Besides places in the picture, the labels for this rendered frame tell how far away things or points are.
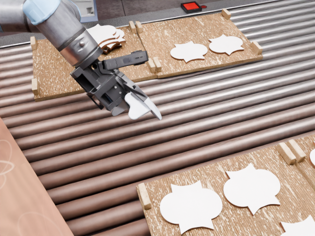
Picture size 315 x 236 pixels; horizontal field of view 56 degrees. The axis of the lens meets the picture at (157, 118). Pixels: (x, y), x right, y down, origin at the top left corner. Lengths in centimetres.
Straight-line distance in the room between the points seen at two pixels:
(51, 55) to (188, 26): 57
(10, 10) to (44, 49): 49
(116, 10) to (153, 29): 226
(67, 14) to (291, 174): 65
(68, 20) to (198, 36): 71
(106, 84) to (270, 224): 48
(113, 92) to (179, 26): 71
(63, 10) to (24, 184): 36
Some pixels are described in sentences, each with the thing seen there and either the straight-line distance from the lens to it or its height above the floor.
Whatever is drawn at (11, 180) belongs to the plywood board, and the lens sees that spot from 71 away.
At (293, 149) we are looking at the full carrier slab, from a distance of 86.
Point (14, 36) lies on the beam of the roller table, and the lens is 141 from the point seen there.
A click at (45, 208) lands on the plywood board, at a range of 64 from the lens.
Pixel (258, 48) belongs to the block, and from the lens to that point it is 118.
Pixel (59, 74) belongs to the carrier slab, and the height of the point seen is 94.
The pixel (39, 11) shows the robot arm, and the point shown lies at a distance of 65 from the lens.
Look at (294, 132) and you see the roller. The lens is 98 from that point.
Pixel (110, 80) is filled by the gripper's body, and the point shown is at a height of 117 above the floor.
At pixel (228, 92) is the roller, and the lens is 102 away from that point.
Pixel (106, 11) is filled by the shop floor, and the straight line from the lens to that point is 351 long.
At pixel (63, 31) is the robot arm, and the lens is 64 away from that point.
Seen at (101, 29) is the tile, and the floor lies 99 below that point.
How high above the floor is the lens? 158
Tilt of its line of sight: 47 degrees down
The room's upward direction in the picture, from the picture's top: straight up
